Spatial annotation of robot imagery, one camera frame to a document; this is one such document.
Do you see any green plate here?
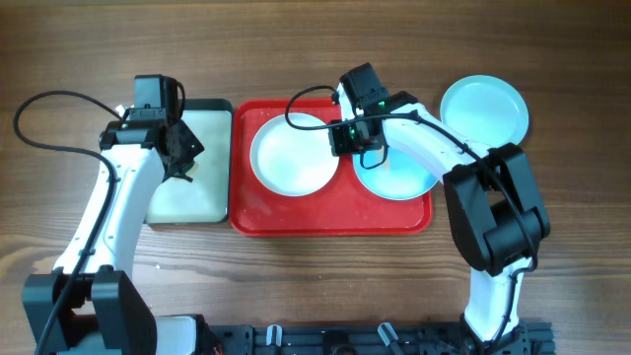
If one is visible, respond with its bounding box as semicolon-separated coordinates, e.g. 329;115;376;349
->
440;75;529;147

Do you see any black cable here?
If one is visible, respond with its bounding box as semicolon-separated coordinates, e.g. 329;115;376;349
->
13;90;186;355
284;85;538;346

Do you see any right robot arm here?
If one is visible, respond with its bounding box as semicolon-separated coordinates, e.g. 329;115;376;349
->
329;88;550;354

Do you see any red plastic tray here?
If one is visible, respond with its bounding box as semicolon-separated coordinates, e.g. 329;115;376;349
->
228;99;433;237

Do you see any right black cable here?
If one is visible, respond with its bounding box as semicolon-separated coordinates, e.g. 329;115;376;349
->
284;85;538;346

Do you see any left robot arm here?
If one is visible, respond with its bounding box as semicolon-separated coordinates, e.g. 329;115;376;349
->
23;121;207;354

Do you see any left black cable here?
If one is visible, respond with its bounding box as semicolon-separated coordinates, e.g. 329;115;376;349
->
13;90;186;355

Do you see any light blue plate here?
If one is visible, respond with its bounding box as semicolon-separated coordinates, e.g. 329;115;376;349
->
353;148;438;201

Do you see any green and yellow sponge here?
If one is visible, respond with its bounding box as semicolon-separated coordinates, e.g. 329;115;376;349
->
184;161;199;177

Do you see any black tray with water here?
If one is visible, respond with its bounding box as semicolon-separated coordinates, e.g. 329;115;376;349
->
145;99;233;225

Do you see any white plate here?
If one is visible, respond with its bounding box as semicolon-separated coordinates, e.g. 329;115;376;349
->
249;112;339;197

